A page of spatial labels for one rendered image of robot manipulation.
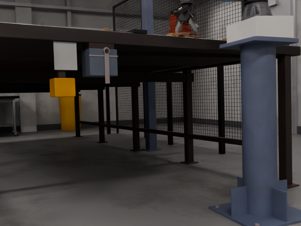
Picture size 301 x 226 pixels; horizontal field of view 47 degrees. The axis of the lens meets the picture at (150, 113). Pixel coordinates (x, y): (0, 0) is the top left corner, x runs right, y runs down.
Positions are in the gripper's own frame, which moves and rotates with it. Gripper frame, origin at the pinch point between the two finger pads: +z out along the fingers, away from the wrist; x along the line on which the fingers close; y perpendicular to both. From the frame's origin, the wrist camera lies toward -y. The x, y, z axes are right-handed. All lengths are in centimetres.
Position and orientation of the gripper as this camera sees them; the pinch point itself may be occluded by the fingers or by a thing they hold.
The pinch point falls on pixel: (185, 34)
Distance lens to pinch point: 217.5
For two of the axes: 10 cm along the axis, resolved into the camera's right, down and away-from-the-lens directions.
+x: -7.5, -0.1, 6.6
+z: 0.3, 10.0, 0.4
